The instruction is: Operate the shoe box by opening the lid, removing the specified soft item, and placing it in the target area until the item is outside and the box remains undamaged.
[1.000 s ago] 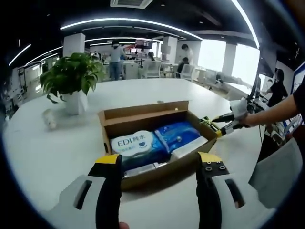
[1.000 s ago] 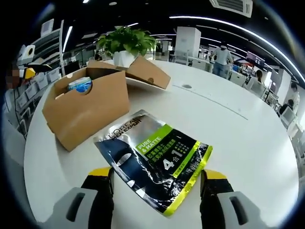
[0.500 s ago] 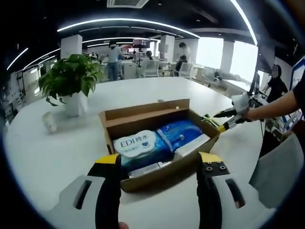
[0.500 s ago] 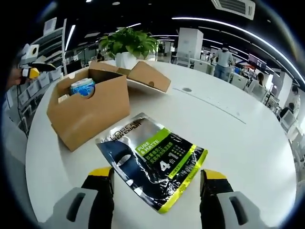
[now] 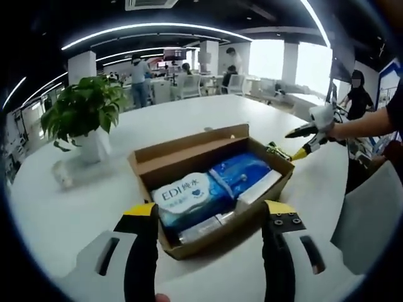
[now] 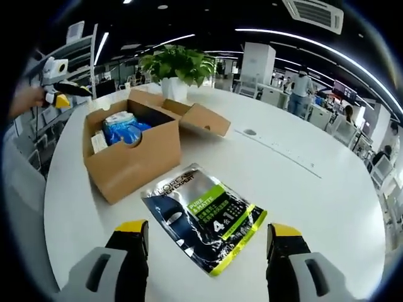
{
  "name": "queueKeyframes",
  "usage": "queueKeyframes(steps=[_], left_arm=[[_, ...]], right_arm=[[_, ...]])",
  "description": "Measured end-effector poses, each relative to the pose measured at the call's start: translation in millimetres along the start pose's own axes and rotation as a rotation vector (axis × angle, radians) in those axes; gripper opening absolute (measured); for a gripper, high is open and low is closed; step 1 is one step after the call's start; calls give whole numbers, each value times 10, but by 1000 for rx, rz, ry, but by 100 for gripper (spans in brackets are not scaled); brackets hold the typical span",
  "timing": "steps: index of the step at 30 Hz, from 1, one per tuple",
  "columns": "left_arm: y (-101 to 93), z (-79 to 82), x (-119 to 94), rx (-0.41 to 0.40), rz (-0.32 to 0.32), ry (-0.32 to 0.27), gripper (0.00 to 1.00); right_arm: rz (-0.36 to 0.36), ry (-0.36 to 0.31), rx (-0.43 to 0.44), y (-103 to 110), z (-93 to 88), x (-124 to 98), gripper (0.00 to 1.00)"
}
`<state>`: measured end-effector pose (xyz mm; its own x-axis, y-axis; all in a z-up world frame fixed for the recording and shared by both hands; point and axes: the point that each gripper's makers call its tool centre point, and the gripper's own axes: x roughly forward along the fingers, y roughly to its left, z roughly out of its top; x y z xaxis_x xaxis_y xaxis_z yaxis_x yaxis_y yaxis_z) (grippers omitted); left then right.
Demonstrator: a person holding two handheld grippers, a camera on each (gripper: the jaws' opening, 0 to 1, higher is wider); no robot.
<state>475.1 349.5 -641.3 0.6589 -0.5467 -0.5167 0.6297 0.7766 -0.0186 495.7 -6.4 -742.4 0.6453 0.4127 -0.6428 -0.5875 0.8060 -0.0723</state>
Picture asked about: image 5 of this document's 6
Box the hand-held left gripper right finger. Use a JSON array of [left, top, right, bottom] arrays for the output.
[[261, 199, 366, 302]]

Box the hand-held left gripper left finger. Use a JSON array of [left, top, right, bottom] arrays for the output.
[[62, 203, 160, 302]]

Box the blue plastic tissue pack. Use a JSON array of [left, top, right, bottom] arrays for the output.
[[209, 153, 273, 199]]

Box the small white carton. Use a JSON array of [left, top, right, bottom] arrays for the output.
[[237, 169, 283, 205]]

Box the brown cardboard shoe box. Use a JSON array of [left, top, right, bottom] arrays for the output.
[[127, 123, 296, 261]]

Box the white blue wet wipes pack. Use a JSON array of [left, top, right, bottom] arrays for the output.
[[150, 172, 236, 227]]

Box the clear plastic bottle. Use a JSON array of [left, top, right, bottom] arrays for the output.
[[178, 211, 236, 245]]

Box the person's right hand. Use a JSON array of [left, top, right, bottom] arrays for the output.
[[326, 123, 349, 145]]

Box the person's left hand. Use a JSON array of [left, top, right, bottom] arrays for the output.
[[154, 284, 173, 302]]

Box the black hanging screen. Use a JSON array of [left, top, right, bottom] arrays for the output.
[[331, 56, 356, 82]]

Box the curved ceiling light strip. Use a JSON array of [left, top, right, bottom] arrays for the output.
[[61, 26, 253, 51], [300, 0, 331, 48]]

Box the green plant in white pot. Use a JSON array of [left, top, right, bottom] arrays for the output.
[[40, 75, 128, 164]]

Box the ceiling air conditioner vent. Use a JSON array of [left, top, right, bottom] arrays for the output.
[[125, 0, 178, 12]]

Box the blue wall poster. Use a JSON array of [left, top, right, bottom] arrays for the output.
[[376, 58, 403, 104]]

